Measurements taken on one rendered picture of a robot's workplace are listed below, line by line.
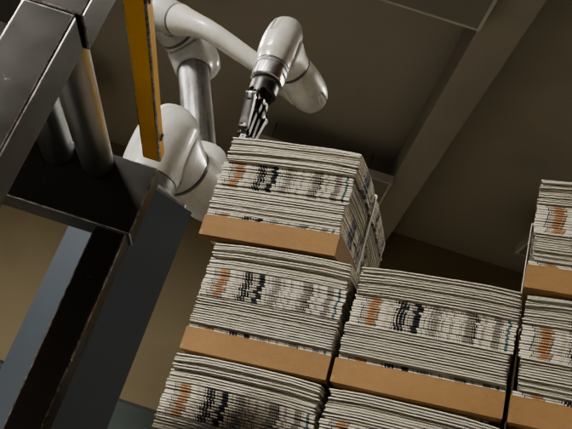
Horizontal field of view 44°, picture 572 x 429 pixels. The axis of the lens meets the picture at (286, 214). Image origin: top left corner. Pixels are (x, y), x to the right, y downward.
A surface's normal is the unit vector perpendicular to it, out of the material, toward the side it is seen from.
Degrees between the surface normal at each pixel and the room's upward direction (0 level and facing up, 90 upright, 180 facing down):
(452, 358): 90
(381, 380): 91
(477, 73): 180
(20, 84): 90
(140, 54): 180
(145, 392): 90
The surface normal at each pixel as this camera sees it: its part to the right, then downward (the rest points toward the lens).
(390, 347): -0.24, -0.49
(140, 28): -0.28, 0.86
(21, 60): 0.12, -0.40
